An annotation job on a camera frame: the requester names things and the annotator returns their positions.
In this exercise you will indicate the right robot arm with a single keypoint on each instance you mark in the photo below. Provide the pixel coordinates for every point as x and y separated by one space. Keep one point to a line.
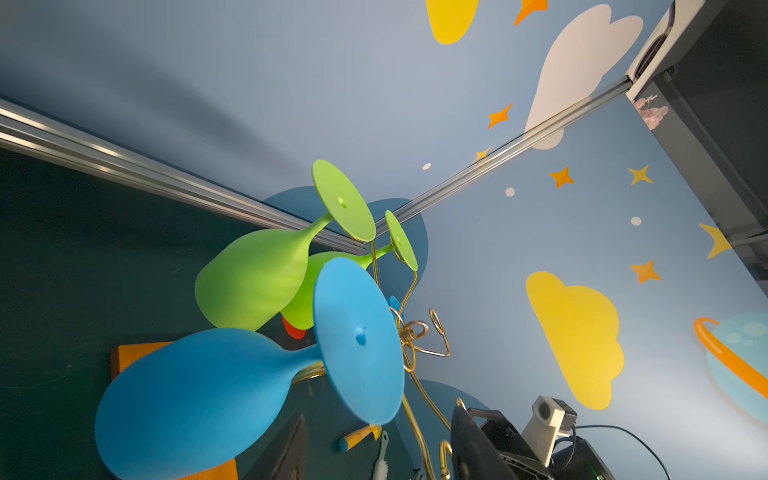
578 460

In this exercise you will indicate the yellow toy shovel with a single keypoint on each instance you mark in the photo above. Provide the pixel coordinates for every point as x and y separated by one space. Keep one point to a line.
352 439

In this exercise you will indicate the green wine glass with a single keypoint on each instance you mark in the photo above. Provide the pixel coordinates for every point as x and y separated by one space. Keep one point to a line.
337 272
257 275

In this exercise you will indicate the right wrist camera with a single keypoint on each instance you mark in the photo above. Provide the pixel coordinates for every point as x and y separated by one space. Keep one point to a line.
551 419

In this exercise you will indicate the white brush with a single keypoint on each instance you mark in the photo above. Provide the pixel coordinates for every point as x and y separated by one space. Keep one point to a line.
381 469

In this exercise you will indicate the right green wine glass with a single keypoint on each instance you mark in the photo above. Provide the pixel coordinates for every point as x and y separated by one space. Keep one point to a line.
337 272

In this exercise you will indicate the left green wine glass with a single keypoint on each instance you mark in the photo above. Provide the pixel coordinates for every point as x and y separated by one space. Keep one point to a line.
257 275

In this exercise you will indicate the red wine glass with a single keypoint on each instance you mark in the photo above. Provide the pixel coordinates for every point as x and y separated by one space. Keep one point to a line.
292 331

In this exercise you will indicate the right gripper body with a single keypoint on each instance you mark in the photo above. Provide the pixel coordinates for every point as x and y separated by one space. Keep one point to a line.
510 445

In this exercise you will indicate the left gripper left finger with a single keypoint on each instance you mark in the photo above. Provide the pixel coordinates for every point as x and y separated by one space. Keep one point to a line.
286 456

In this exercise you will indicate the orange wooden rack base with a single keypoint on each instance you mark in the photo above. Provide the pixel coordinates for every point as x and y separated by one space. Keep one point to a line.
143 429

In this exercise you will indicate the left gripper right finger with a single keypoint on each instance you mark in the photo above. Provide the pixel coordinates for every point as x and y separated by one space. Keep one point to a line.
473 455

